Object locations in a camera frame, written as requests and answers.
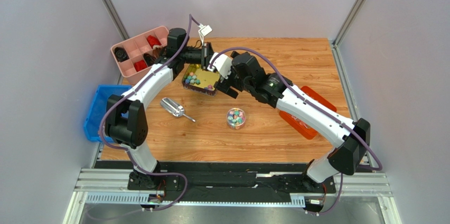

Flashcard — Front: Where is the left aluminium frame post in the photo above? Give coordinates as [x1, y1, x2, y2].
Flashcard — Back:
[102, 0, 129, 40]

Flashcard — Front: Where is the black chocolate in tray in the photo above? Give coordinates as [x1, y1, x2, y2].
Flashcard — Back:
[114, 46, 129, 62]

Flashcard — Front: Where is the blue plastic bin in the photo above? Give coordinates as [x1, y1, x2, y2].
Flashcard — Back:
[83, 85, 132, 143]

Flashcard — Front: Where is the right aluminium frame post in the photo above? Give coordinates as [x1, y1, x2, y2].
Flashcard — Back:
[332, 0, 366, 48]

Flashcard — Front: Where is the square tin of star candies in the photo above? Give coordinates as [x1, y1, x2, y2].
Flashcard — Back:
[181, 64, 220, 97]

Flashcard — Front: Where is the purple cable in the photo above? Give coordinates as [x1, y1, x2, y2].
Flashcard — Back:
[207, 46, 383, 216]
[98, 14, 204, 212]

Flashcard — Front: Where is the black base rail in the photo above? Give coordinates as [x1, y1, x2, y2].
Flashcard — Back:
[74, 161, 392, 208]

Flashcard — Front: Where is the metal scoop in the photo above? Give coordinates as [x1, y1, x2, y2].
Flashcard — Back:
[160, 97, 196, 123]

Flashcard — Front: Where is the aluminium frame post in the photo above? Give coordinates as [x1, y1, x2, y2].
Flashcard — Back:
[102, 0, 129, 40]
[332, 0, 366, 48]

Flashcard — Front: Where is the orange tray of candies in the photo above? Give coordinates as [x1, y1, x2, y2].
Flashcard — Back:
[276, 86, 341, 146]

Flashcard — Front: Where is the clear plastic cup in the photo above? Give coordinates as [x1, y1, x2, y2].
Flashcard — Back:
[226, 108, 246, 130]

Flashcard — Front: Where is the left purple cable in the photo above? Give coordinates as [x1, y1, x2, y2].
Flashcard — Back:
[98, 14, 204, 212]

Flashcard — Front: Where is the pink compartment tray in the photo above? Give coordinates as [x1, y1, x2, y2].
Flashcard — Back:
[110, 26, 168, 85]

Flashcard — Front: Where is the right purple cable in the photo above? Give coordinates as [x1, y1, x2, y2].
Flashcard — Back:
[207, 46, 383, 216]

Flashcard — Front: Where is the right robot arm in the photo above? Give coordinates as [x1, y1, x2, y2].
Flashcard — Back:
[208, 51, 371, 183]

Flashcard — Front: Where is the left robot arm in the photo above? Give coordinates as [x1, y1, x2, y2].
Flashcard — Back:
[103, 28, 214, 189]

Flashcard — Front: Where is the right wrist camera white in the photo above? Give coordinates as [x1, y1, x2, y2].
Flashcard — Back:
[207, 52, 232, 79]

